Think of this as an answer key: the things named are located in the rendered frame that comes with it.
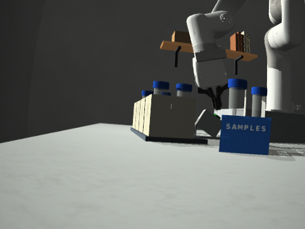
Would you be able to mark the blue tube rack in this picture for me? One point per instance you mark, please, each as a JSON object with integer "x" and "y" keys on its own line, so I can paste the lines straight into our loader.
{"x": 245, "y": 134}

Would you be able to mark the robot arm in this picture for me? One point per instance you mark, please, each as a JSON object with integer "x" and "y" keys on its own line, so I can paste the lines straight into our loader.
{"x": 287, "y": 15}

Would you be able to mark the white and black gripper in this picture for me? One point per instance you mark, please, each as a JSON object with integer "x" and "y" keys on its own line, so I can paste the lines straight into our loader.
{"x": 210, "y": 74}

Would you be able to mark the beige bucket adapter with holes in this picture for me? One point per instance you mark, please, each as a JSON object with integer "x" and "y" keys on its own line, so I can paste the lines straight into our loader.
{"x": 169, "y": 116}

